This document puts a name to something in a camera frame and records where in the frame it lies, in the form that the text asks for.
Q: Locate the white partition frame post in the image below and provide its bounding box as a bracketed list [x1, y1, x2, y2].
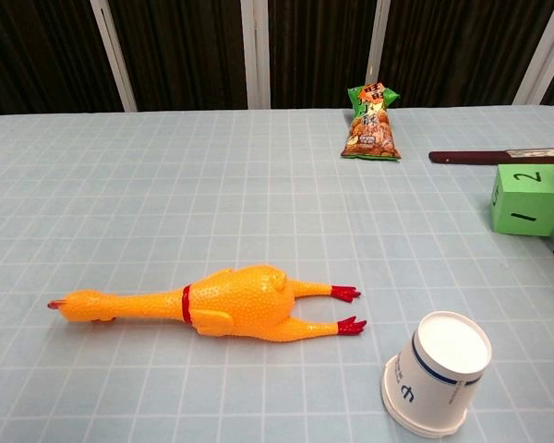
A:
[371, 0, 393, 91]
[239, 0, 271, 110]
[90, 0, 138, 113]
[512, 0, 554, 106]

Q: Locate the white paper cup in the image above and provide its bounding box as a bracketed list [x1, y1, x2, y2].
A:
[379, 310, 493, 438]

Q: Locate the green numbered paper cube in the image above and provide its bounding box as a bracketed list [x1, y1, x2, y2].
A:
[490, 164, 554, 238]

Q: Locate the green orange snack bag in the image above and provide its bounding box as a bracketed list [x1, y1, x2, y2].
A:
[341, 83, 403, 162]

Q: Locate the light blue grid tablecloth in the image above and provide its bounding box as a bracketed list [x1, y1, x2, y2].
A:
[0, 103, 554, 443]

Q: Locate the dark red folded fan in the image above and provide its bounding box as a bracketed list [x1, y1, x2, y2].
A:
[428, 147, 554, 166]

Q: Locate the yellow rubber chicken toy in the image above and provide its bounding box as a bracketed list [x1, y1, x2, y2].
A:
[47, 263, 368, 345]

